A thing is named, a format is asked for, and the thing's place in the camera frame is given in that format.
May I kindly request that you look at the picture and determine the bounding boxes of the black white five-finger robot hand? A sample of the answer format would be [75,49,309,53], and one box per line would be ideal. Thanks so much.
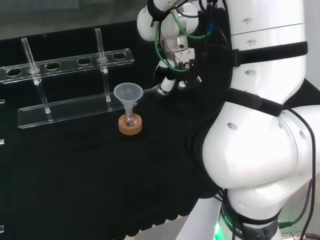
[153,47,203,99]

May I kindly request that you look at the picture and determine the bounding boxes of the clear glass weighing funnel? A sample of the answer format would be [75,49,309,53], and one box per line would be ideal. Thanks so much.
[142,84,166,97]

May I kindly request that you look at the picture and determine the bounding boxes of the translucent plastic funnel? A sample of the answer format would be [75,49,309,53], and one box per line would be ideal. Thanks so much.
[113,83,144,118]

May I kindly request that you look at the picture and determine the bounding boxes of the clear acrylic funnel stand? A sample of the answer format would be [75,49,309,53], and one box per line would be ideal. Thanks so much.
[0,27,135,130]

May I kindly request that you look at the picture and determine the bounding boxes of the small round-bottom glass flask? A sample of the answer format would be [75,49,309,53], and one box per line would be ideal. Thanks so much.
[124,109,137,127]

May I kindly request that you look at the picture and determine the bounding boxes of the black cloth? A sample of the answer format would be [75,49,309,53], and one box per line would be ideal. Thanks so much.
[0,19,320,237]

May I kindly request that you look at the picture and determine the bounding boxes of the cork ring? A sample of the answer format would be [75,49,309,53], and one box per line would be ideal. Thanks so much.
[118,114,143,136]

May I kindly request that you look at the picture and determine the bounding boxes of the black cable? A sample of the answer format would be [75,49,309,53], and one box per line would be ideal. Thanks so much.
[282,104,316,240]

